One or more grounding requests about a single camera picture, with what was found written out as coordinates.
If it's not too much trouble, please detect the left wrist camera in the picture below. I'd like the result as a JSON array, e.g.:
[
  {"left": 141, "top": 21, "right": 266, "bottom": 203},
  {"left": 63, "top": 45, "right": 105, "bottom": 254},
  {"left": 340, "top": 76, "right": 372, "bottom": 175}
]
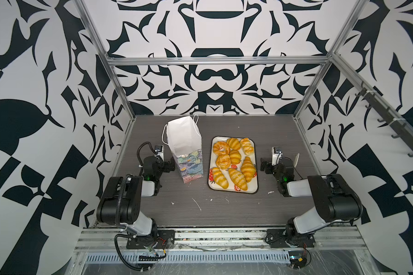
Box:
[{"left": 154, "top": 145, "right": 164, "bottom": 161}]

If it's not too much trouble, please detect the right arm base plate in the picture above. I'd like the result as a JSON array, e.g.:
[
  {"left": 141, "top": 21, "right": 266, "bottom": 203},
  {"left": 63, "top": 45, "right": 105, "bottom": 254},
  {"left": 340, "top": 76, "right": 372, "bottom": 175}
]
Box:
[{"left": 264, "top": 229, "right": 315, "bottom": 248}]

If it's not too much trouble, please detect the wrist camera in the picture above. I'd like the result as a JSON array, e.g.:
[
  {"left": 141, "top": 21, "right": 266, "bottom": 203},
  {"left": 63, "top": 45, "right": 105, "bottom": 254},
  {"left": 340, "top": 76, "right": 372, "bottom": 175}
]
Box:
[
  {"left": 271, "top": 147, "right": 283, "bottom": 166},
  {"left": 154, "top": 145, "right": 164, "bottom": 161}
]

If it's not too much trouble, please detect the small croissant middle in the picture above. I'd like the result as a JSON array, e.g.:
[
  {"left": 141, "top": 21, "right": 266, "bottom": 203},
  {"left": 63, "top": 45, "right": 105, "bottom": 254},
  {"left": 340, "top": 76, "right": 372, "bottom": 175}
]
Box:
[{"left": 229, "top": 150, "right": 242, "bottom": 165}]

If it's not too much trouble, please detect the ring-shaped bread top left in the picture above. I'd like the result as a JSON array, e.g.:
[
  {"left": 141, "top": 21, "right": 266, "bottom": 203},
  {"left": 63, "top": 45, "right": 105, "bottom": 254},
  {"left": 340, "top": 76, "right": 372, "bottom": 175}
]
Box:
[{"left": 212, "top": 141, "right": 231, "bottom": 156}]

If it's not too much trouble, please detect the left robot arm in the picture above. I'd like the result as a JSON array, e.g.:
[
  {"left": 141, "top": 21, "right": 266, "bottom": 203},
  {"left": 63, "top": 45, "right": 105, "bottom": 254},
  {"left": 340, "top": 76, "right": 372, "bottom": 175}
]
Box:
[{"left": 96, "top": 142, "right": 175, "bottom": 239}]

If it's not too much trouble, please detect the small circuit board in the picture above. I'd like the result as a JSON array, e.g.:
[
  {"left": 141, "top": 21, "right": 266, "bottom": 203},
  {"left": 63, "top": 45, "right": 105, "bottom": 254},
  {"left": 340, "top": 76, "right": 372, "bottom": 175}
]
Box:
[{"left": 289, "top": 250, "right": 312, "bottom": 270}]

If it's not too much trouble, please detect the round bread middle left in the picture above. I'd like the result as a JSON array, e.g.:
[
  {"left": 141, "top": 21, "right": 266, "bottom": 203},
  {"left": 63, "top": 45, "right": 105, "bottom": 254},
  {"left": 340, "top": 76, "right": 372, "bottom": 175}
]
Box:
[{"left": 216, "top": 154, "right": 232, "bottom": 170}]

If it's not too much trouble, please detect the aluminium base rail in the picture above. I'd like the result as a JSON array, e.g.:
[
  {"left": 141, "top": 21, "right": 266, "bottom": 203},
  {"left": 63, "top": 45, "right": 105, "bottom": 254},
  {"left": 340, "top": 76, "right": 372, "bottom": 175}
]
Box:
[{"left": 75, "top": 226, "right": 367, "bottom": 252}]

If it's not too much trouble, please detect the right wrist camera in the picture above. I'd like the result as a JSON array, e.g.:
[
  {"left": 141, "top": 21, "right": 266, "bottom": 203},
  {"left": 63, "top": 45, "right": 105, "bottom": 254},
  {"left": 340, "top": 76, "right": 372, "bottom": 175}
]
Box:
[{"left": 271, "top": 147, "right": 283, "bottom": 166}]

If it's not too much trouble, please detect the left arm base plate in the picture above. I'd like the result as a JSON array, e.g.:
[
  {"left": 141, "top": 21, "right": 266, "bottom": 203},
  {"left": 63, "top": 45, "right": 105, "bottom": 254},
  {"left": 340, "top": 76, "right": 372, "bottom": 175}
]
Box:
[{"left": 126, "top": 229, "right": 175, "bottom": 249}]

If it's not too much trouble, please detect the white strawberry tray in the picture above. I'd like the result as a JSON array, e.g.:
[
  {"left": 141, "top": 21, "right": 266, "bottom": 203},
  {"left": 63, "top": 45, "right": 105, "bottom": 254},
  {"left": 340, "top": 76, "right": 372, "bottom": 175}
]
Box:
[{"left": 208, "top": 136, "right": 258, "bottom": 194}]

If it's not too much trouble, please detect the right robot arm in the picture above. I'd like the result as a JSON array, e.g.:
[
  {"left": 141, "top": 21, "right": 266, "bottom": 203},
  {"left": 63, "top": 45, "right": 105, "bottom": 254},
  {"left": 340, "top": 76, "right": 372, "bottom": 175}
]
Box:
[{"left": 260, "top": 158, "right": 363, "bottom": 246}]

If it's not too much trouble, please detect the white floral paper bag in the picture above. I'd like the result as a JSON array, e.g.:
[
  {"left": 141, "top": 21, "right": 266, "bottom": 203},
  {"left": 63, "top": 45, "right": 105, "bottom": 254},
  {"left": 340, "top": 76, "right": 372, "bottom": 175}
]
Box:
[{"left": 161, "top": 116, "right": 204, "bottom": 183}]

